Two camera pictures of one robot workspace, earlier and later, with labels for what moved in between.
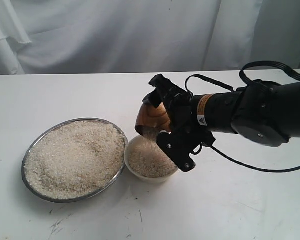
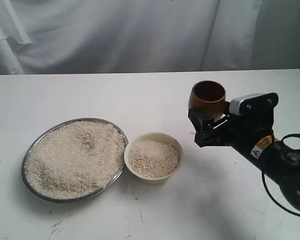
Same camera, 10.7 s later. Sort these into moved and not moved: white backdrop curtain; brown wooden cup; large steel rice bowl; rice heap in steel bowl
Moved: brown wooden cup
Not moved: large steel rice bowl; rice heap in steel bowl; white backdrop curtain
